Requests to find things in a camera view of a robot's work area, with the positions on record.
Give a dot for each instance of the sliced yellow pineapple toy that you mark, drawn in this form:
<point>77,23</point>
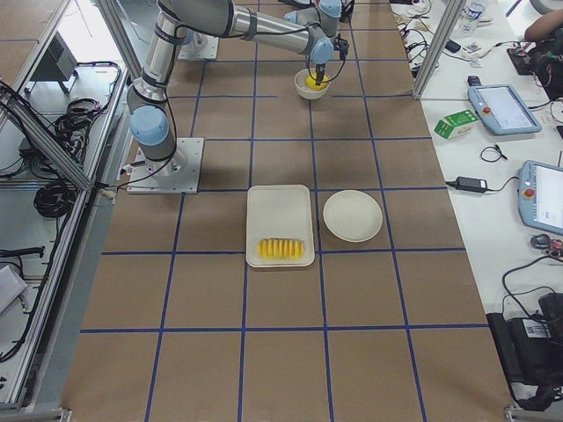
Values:
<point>280,248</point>

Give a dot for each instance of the black power adapter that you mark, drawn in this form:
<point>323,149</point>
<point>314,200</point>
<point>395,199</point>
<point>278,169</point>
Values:
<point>475,185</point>

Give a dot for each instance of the cream rectangular tray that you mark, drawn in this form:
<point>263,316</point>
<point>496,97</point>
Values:
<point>282,211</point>

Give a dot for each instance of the aluminium frame post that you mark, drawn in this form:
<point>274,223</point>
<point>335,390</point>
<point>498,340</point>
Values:
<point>448,14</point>

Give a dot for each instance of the green white carton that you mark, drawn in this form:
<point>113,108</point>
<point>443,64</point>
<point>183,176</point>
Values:
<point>457,124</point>

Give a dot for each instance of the yellow lemon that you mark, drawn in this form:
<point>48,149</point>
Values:
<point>316,86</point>

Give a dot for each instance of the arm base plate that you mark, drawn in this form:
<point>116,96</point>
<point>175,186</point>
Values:
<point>198,47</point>
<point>180,175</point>

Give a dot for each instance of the white bowl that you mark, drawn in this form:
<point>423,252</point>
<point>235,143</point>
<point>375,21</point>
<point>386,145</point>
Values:
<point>302,90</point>

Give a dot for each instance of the cream round plate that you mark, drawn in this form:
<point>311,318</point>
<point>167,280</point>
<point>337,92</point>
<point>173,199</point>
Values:
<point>353,216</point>

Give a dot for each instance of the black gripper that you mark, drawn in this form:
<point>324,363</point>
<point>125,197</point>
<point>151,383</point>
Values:
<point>319,70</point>

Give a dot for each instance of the teach pendant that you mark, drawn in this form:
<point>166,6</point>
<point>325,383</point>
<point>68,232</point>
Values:
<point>502,110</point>
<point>540,196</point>

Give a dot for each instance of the lower teach pendant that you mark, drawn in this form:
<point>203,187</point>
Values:
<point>540,196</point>

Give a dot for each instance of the upper teach pendant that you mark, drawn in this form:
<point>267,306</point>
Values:
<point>502,110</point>

